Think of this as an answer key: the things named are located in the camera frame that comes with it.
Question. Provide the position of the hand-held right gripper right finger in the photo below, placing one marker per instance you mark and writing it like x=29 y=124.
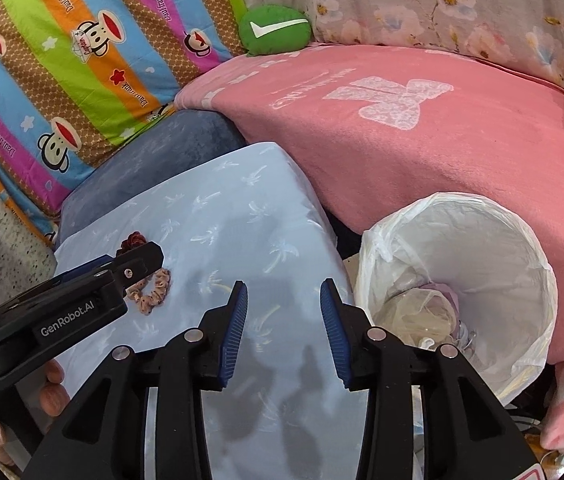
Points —
x=334 y=330

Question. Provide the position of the dark red scrunchie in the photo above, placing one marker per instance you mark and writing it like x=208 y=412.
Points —
x=134 y=240

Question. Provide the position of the green pillow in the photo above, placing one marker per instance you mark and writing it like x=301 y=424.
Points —
x=272 y=30

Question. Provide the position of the light blue tablecloth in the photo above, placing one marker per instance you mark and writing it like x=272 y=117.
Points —
x=242 y=210

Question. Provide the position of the beige scrunchie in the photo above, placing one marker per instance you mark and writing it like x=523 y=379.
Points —
x=148 y=305

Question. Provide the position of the person's left hand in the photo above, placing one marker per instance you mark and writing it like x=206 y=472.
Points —
x=54 y=387

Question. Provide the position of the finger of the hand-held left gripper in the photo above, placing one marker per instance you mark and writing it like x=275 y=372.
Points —
x=142 y=260

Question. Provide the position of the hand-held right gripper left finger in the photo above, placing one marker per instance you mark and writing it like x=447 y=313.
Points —
x=234 y=330

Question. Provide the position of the striped monkey print quilt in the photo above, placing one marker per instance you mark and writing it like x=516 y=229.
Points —
x=87 y=60

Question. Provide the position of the floral cloth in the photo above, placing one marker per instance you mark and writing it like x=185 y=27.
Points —
x=386 y=0

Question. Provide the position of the blue-grey cushion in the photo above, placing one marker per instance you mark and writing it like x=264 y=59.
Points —
x=162 y=150

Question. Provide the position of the pink blanket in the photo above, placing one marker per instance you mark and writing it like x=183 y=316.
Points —
x=411 y=160

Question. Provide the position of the waste bin with white liner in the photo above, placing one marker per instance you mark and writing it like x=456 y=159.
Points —
x=486 y=260

